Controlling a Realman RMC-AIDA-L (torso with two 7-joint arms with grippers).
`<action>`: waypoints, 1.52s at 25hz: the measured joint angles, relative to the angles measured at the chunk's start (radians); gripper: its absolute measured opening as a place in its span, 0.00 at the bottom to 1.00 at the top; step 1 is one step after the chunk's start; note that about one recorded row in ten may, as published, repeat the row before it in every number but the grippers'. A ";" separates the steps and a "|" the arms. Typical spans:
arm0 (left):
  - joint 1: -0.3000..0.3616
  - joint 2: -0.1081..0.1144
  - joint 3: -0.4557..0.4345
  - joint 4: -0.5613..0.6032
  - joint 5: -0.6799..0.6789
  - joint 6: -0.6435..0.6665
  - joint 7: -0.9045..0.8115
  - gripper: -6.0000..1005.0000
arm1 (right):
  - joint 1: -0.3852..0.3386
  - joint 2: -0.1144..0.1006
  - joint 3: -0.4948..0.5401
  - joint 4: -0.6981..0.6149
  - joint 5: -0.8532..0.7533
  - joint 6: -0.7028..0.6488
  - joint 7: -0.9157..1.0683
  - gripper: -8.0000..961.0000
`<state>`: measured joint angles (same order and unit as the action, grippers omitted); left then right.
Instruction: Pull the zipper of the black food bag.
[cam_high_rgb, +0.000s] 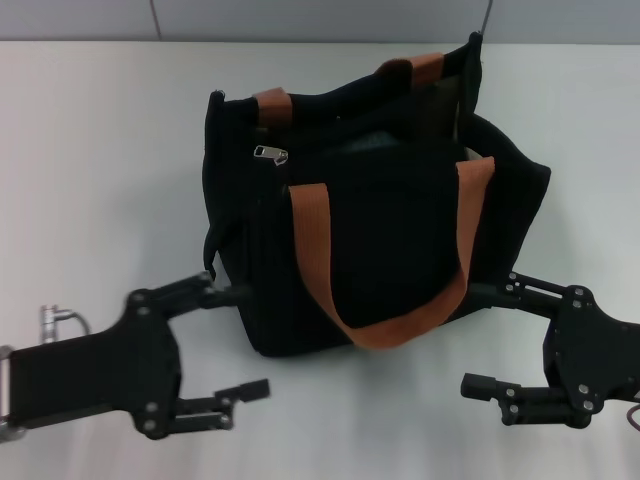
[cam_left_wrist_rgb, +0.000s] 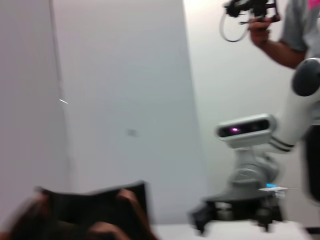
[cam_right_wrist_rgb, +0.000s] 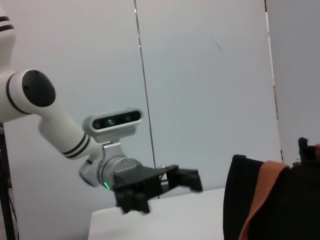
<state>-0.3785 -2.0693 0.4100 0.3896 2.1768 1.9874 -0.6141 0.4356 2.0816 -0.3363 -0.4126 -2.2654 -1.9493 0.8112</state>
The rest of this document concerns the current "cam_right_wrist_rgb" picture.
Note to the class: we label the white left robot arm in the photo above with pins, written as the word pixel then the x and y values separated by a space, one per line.
pixel 55 130

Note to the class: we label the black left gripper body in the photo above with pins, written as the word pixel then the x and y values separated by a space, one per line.
pixel 137 180

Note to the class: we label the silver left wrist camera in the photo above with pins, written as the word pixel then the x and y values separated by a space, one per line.
pixel 112 122

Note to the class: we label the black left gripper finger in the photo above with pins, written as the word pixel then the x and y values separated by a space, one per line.
pixel 186 178
pixel 132 202

